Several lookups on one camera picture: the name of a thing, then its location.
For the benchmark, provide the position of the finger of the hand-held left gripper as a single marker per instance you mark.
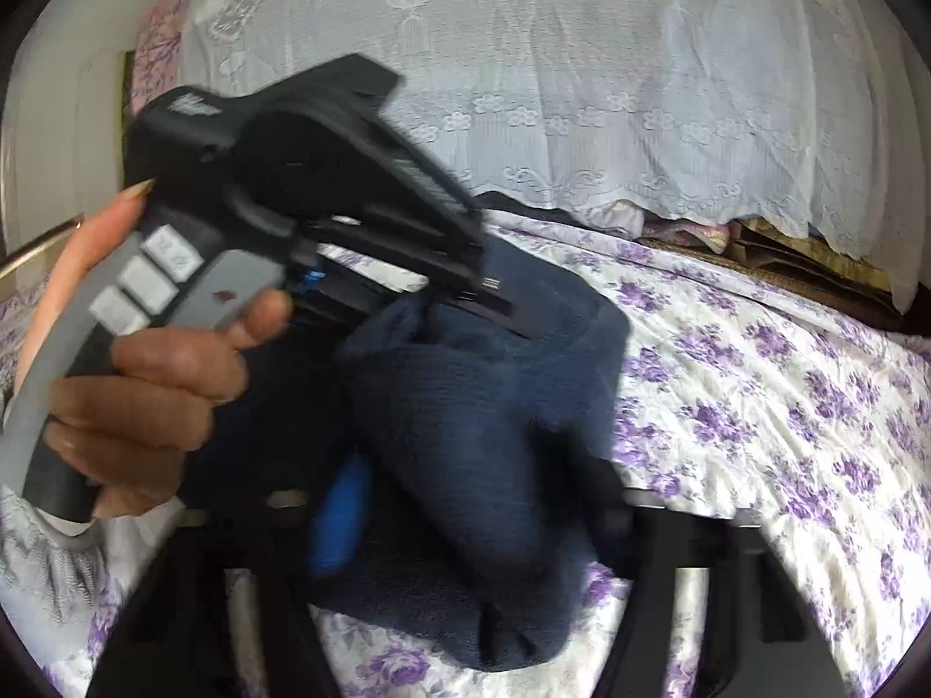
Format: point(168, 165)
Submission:
point(342, 298)
point(473, 291)

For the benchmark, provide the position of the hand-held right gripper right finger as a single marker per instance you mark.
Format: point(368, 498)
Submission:
point(604, 502)

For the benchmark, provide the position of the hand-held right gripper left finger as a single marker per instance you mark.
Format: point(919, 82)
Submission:
point(342, 516)

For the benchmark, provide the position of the navy knit cardigan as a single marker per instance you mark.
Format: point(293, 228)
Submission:
point(494, 436)

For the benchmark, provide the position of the person's left hand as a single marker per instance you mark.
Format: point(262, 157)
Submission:
point(160, 392)

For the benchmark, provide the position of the pink floral pillow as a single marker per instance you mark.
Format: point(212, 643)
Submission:
point(160, 43)

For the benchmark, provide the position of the purple floral bedsheet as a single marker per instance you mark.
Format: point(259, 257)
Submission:
point(764, 414)

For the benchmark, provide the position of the white lace cover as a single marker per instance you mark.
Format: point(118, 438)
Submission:
point(545, 65)

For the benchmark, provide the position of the stack of folded blankets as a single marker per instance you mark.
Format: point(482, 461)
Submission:
point(764, 247)

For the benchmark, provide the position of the brass bed rail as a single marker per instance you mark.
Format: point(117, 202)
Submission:
point(36, 247)

